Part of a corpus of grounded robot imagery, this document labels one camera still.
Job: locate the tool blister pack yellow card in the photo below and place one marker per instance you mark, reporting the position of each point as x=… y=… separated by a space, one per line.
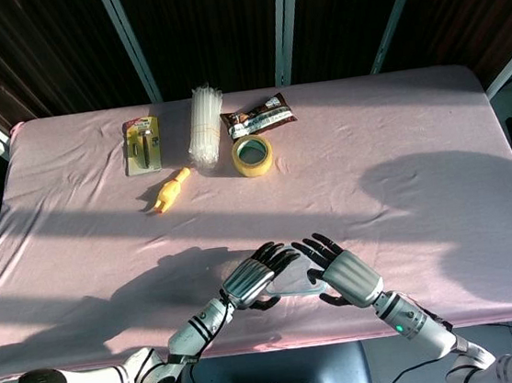
x=135 y=163

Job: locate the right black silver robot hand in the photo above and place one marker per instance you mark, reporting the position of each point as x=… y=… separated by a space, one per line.
x=354 y=279

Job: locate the yellow rubber chicken toy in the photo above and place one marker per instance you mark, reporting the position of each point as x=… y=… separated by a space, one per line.
x=169 y=192

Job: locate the clear container with teal lid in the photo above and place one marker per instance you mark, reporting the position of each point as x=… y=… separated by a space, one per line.
x=294 y=284

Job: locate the yellow tape roll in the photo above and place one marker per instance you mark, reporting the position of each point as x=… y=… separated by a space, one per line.
x=253 y=168

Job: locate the bundle of clear plastic sticks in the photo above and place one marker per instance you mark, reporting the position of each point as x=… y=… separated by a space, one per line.
x=204 y=123

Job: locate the pink tablecloth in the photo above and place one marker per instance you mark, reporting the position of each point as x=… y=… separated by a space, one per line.
x=370 y=141

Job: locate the brown snack packet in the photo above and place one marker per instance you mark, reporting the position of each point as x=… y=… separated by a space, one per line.
x=257 y=117

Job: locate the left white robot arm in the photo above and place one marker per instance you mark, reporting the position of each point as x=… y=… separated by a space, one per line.
x=197 y=327

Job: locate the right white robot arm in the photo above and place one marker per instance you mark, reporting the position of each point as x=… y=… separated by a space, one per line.
x=409 y=317

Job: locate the grey robot torso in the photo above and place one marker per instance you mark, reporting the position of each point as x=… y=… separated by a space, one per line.
x=304 y=371

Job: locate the grey metal frame post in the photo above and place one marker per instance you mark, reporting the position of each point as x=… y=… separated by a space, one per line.
x=133 y=48
x=285 y=22
x=395 y=14

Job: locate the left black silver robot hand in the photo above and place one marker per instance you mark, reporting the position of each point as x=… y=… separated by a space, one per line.
x=248 y=285

